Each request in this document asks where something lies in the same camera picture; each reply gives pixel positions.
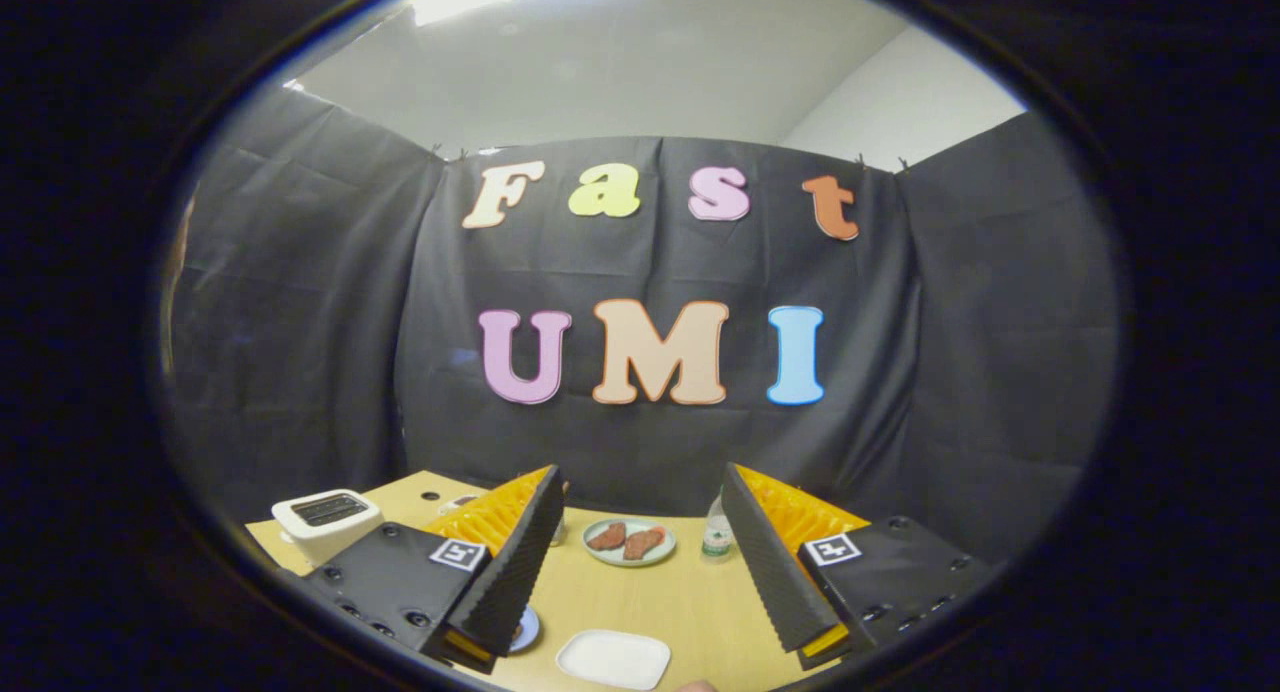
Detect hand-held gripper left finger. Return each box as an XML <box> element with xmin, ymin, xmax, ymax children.
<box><xmin>300</xmin><ymin>464</ymin><xmax>567</xmax><ymax>673</ymax></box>

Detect clear plastic water bottle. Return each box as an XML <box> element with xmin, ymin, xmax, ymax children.
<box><xmin>700</xmin><ymin>492</ymin><xmax>736</xmax><ymax>561</ymax></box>

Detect white toaster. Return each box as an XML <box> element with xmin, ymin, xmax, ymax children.
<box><xmin>271</xmin><ymin>489</ymin><xmax>385</xmax><ymax>570</ymax></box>

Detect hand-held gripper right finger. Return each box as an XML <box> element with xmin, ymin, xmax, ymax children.
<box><xmin>720</xmin><ymin>462</ymin><xmax>993</xmax><ymax>671</ymax></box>

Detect white rectangular plate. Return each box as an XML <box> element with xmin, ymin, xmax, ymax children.
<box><xmin>555</xmin><ymin>629</ymin><xmax>672</xmax><ymax>691</ymax></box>

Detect pale green oval plate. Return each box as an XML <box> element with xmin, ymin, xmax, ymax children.
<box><xmin>582</xmin><ymin>517</ymin><xmax>677</xmax><ymax>568</ymax></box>

